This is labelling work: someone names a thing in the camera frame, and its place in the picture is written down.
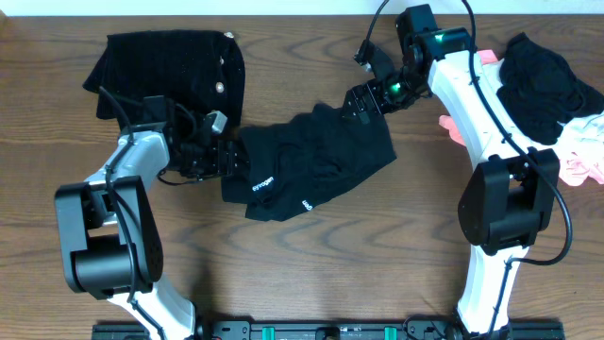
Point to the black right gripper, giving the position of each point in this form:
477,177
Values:
370,88

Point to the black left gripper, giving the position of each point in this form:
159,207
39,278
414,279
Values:
224,167

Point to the black polo shirt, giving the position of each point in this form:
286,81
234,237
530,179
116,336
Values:
292,168

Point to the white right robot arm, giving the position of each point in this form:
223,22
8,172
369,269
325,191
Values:
509,198

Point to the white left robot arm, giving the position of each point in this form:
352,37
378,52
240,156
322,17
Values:
109,241

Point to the black velvet buttoned garment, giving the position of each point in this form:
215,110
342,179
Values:
202,70

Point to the black crumpled garment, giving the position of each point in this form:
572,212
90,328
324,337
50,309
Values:
541,93

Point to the white garment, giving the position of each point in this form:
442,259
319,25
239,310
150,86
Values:
581,135

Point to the coral pink garment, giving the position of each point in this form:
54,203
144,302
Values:
580,165

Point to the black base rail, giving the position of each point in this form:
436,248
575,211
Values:
354,330

